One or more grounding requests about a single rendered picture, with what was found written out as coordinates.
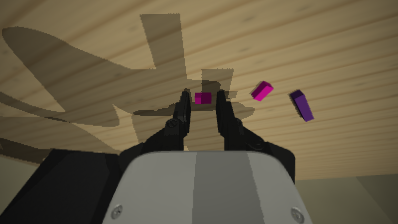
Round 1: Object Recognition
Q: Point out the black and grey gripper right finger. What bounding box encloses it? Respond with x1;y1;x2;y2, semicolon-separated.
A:
216;90;295;185

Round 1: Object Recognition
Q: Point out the purple rod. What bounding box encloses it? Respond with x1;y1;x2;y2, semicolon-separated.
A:
290;90;314;122

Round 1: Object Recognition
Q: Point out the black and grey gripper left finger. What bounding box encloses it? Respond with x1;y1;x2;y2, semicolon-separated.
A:
118;91;191;182

